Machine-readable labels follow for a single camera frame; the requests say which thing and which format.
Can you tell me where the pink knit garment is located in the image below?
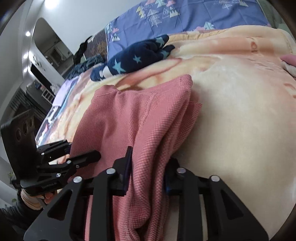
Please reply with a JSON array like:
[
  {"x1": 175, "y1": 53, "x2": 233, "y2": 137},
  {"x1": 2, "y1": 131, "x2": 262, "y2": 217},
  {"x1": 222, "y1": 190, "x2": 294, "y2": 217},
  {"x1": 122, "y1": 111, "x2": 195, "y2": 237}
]
[{"x1": 70, "y1": 75, "x2": 201, "y2": 240}]

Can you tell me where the folded pink clothes stack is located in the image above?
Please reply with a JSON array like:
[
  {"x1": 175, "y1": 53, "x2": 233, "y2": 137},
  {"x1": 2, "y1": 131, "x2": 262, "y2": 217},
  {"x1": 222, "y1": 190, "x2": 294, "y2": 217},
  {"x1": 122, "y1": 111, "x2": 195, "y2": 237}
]
[{"x1": 280, "y1": 54, "x2": 296, "y2": 78}]

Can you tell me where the left hand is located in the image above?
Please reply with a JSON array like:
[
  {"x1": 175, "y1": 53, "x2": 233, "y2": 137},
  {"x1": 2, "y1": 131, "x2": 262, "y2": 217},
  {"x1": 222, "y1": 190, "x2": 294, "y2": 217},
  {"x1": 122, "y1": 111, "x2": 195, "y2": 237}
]
[{"x1": 20, "y1": 189, "x2": 57, "y2": 210}]

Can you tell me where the lavender printed bed cover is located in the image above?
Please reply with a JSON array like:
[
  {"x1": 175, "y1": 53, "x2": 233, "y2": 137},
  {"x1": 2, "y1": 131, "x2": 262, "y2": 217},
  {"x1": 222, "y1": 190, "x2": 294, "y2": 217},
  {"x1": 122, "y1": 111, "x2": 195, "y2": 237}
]
[{"x1": 35, "y1": 76, "x2": 80, "y2": 147}]

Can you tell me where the cream peach plush blanket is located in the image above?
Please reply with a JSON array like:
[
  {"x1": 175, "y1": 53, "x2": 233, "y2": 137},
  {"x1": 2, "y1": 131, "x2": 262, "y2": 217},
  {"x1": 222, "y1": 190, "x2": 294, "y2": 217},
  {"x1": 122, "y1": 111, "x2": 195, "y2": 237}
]
[{"x1": 45, "y1": 26, "x2": 295, "y2": 240}]

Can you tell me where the teal dark crumpled cloth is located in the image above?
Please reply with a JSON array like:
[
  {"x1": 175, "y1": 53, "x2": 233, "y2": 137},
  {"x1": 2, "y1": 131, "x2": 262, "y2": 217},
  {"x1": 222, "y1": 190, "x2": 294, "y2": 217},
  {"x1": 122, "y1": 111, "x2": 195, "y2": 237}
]
[{"x1": 62, "y1": 54, "x2": 104, "y2": 80}]

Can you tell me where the dark patterned pillow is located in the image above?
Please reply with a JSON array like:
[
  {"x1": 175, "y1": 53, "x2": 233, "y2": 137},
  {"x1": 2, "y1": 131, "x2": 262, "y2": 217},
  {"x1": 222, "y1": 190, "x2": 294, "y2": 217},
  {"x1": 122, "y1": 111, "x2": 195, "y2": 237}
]
[{"x1": 84, "y1": 29, "x2": 107, "y2": 61}]

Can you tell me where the navy star fleece garment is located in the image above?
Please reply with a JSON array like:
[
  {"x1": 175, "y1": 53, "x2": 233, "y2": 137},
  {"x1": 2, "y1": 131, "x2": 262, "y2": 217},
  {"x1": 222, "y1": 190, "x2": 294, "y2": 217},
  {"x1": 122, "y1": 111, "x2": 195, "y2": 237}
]
[{"x1": 90, "y1": 35, "x2": 175, "y2": 82}]

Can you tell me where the blue tree print pillow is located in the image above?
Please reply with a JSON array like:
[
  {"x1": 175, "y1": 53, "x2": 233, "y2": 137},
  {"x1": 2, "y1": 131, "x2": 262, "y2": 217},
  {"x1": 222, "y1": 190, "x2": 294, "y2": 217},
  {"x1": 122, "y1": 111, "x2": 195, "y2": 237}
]
[{"x1": 105, "y1": 0, "x2": 269, "y2": 59}]

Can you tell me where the green bed sheet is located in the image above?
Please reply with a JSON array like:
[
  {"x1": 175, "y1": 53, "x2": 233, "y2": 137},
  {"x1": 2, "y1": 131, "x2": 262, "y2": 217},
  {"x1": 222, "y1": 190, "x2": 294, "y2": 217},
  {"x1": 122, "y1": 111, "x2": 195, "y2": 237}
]
[{"x1": 257, "y1": 0, "x2": 295, "y2": 40}]

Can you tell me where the black strap item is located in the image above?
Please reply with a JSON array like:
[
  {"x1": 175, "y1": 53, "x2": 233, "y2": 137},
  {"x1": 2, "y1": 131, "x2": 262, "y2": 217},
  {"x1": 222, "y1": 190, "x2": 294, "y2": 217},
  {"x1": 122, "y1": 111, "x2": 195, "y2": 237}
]
[{"x1": 73, "y1": 36, "x2": 92, "y2": 65}]

